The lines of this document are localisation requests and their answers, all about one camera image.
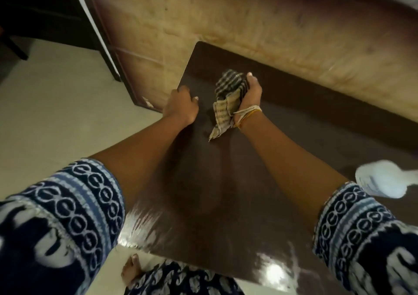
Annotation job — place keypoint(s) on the person's right hand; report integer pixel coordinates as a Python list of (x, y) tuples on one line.
[(253, 97)]

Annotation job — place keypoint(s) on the person's left hand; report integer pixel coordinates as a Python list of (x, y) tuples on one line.
[(179, 106)]

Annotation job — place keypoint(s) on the person's left thumb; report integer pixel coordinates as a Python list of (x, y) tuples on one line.
[(194, 102)]

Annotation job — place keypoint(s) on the person's right thumb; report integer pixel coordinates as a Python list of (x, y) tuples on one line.
[(251, 80)]

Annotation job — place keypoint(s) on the checked cleaning cloth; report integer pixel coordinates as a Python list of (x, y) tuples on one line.
[(226, 103)]

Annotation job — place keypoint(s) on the person's right forearm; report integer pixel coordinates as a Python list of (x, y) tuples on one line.
[(287, 164)]

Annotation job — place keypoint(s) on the person's left forearm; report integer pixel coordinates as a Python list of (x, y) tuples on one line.
[(140, 154)]

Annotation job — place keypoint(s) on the brown wooden board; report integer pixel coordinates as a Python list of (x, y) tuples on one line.
[(261, 20)]

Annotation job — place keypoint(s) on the white plastic bottle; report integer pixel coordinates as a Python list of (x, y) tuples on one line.
[(380, 179)]

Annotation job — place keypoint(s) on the dark wooden cabinet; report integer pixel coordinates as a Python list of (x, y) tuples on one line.
[(49, 7)]

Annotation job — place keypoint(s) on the person's bare foot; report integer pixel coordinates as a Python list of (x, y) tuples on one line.
[(131, 269)]

